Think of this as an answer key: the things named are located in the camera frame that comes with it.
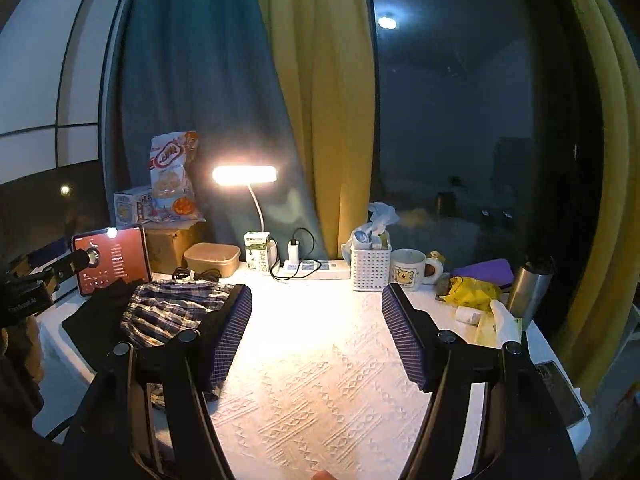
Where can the white woven basket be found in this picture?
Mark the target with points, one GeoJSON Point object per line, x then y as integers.
{"type": "Point", "coordinates": [370, 270]}

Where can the small printed box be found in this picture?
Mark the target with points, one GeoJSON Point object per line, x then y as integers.
{"type": "Point", "coordinates": [131, 207]}

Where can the black smartphone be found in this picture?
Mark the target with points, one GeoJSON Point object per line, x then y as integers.
{"type": "Point", "coordinates": [560, 390]}

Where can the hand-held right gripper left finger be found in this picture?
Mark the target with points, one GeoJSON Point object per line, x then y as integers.
{"type": "Point", "coordinates": [235, 330]}

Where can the person's left forearm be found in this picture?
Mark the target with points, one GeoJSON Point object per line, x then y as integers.
{"type": "Point", "coordinates": [22, 355]}

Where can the plaid flannel shirt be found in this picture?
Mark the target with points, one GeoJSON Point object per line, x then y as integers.
{"type": "Point", "coordinates": [160, 310]}

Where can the white desk lamp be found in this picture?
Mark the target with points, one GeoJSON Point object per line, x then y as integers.
{"type": "Point", "coordinates": [245, 174]}

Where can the teal curtain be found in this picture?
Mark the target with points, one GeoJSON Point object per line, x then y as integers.
{"type": "Point", "coordinates": [200, 85]}

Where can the tablet with red screen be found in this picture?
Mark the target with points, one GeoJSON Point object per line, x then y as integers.
{"type": "Point", "coordinates": [125, 255]}

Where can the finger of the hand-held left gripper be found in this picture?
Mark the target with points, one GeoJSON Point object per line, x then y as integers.
{"type": "Point", "coordinates": [70, 264]}

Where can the black cloth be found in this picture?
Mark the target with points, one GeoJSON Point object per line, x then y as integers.
{"type": "Point", "coordinates": [95, 320]}

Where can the milk carton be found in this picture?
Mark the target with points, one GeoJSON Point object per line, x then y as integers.
{"type": "Point", "coordinates": [257, 255]}

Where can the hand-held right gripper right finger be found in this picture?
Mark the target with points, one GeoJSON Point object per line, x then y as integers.
{"type": "Point", "coordinates": [405, 335]}

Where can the snack bag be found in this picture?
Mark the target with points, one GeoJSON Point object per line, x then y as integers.
{"type": "Point", "coordinates": [170, 175]}

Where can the yellow plastic bag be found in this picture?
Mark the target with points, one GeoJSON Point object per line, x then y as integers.
{"type": "Point", "coordinates": [472, 292]}

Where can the purple notebook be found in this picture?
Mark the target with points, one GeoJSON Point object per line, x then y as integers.
{"type": "Point", "coordinates": [485, 270]}

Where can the white textured tablecloth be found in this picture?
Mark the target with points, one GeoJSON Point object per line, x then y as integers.
{"type": "Point", "coordinates": [310, 385]}

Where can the yellow white tissue pack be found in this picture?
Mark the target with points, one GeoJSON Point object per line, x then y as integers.
{"type": "Point", "coordinates": [500, 325]}

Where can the brown paper bowl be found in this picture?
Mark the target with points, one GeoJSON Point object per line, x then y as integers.
{"type": "Point", "coordinates": [212, 260]}

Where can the yellow curtain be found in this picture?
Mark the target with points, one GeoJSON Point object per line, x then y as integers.
{"type": "Point", "coordinates": [325, 110]}
{"type": "Point", "coordinates": [615, 160]}

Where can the white printed mug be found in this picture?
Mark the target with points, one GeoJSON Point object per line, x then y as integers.
{"type": "Point", "coordinates": [407, 272]}

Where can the white power strip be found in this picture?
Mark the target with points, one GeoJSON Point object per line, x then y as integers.
{"type": "Point", "coordinates": [330, 270]}

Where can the white plastic bag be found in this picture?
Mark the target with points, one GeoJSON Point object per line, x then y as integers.
{"type": "Point", "coordinates": [382, 212]}

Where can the steel tumbler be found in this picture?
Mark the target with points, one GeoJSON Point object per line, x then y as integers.
{"type": "Point", "coordinates": [527, 295]}

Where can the white charger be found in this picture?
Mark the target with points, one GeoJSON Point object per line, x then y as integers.
{"type": "Point", "coordinates": [293, 252]}

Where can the cardboard box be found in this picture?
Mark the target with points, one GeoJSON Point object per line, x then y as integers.
{"type": "Point", "coordinates": [170, 247]}

